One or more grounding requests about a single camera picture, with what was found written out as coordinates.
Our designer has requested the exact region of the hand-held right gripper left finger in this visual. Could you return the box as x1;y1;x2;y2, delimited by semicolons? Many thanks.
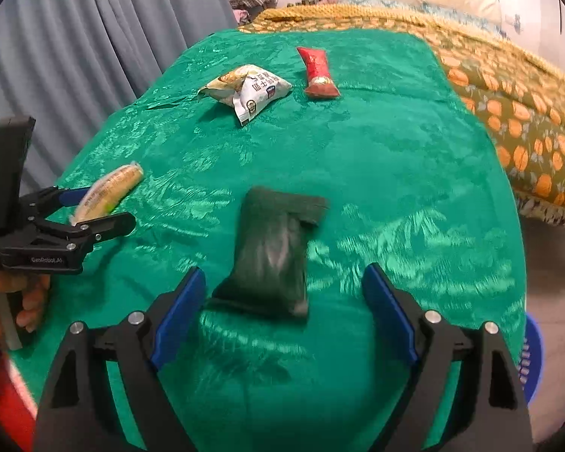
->
33;266;207;452

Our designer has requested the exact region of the red cloth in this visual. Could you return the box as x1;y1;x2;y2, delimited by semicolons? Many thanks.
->
0;358;36;452

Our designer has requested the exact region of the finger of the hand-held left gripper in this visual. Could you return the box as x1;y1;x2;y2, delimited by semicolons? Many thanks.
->
33;212;137;257
21;186;93;220

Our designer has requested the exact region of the person's left hand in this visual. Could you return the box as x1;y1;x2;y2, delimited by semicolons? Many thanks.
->
0;270;52;344

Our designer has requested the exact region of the blue plastic basket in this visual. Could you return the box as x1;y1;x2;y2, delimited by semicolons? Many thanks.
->
518;312;544;406

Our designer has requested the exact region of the yellow snack packet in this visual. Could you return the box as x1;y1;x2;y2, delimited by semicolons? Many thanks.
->
70;162;144;226

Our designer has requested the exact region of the orange printed blanket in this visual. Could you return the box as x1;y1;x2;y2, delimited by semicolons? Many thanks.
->
239;2;565;229

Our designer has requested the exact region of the teal patterned pillow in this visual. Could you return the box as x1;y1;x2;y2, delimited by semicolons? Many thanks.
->
348;0;505;36

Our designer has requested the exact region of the green patterned tablecloth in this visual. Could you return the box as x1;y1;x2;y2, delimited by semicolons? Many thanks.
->
5;28;528;452

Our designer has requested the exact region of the white snack bag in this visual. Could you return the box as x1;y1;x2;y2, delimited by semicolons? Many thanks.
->
199;64;293;127

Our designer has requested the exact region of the dark green packet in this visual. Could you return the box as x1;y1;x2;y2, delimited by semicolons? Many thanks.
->
209;187;329;322

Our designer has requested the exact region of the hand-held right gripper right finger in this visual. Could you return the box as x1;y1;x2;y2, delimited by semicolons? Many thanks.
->
362;263;534;452

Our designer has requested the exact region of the grey-blue curtain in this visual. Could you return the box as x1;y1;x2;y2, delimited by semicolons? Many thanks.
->
0;0;238;199

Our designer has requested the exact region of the red snack packet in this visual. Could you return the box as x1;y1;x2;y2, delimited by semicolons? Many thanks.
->
296;47;341;101

